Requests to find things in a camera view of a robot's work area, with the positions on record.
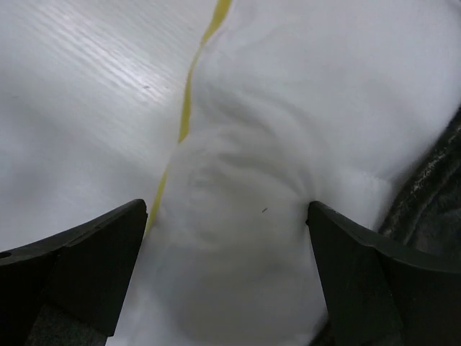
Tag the black beige patterned pillowcase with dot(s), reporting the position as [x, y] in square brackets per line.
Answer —
[426, 212]

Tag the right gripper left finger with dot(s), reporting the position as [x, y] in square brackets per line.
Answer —
[69, 288]

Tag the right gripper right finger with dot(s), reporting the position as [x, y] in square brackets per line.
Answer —
[380, 292]

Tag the white pillow yellow edge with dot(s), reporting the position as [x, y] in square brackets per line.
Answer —
[292, 101]

